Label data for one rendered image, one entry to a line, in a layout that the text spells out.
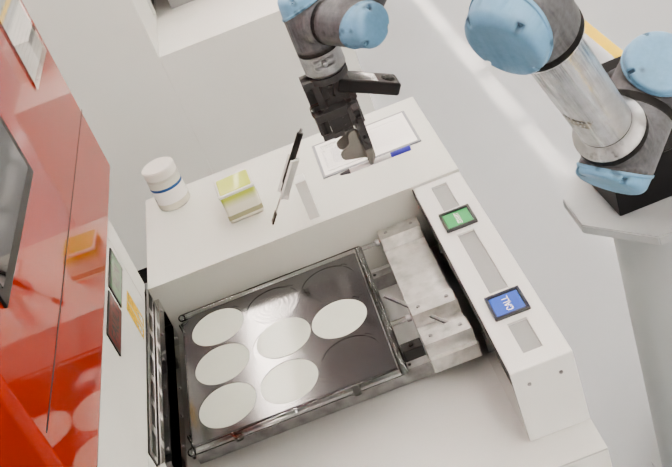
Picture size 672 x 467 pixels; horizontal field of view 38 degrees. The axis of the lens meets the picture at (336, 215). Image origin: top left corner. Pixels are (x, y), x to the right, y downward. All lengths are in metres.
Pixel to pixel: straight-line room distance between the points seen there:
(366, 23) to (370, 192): 0.42
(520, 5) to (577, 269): 1.91
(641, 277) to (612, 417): 0.72
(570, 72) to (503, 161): 2.30
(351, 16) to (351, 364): 0.55
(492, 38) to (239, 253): 0.77
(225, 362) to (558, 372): 0.59
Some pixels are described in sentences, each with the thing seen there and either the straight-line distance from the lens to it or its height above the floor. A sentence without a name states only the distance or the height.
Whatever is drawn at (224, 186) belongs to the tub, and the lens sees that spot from 1.93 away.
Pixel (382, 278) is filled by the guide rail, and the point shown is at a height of 0.84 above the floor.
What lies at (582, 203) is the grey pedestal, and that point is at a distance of 1.91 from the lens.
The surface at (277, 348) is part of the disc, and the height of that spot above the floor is 0.90.
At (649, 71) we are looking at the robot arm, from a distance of 1.62.
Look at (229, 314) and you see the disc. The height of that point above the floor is 0.90.
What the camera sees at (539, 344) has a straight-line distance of 1.43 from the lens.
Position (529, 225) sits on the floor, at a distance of 3.30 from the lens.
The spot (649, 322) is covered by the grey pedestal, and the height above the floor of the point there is 0.53.
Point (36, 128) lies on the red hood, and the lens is 1.39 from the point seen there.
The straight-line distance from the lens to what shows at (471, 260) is 1.61.
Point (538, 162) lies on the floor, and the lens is 3.60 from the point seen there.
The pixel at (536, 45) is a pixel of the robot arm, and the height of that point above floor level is 1.38.
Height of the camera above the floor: 1.92
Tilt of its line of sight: 31 degrees down
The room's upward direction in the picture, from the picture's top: 22 degrees counter-clockwise
